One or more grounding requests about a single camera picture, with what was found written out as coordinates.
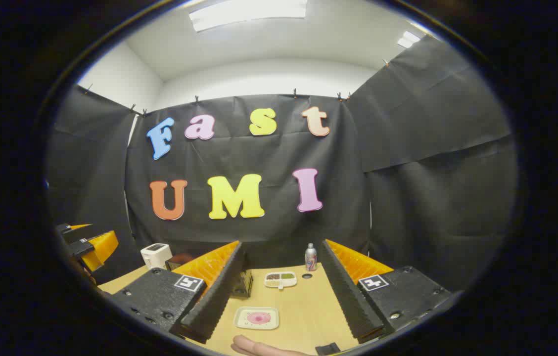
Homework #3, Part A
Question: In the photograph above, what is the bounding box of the black electric oven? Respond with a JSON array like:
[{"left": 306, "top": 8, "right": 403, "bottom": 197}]
[{"left": 165, "top": 253, "right": 254, "bottom": 298}]

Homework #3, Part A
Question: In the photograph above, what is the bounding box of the white divided snack tray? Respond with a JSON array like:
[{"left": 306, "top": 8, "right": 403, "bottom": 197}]
[{"left": 265, "top": 271, "right": 297, "bottom": 289}]

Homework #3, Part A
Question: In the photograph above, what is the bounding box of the black backdrop cloth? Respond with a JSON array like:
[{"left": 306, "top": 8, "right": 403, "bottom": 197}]
[{"left": 44, "top": 35, "right": 519, "bottom": 297}]

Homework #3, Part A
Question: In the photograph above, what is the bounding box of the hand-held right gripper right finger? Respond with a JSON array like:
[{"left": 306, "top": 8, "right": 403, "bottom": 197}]
[{"left": 319, "top": 239, "right": 454, "bottom": 345}]

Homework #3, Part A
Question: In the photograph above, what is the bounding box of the large ceiling light panel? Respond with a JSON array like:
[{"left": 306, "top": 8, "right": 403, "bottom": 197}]
[{"left": 189, "top": 0, "right": 308, "bottom": 33}]

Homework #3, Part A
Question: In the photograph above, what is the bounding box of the white small appliance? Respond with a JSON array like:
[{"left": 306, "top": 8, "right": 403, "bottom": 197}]
[{"left": 140, "top": 243, "right": 173, "bottom": 270}]

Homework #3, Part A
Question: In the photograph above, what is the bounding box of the white square plate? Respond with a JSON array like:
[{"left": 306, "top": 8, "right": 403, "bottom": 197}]
[{"left": 233, "top": 307, "right": 279, "bottom": 330}]

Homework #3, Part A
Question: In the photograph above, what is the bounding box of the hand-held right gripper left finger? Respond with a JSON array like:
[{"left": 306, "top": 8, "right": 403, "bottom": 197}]
[{"left": 110, "top": 241, "right": 247, "bottom": 344}]

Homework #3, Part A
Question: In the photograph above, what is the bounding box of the small ceiling light panel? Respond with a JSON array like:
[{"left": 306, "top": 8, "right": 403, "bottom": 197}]
[{"left": 398, "top": 31, "right": 421, "bottom": 49}]

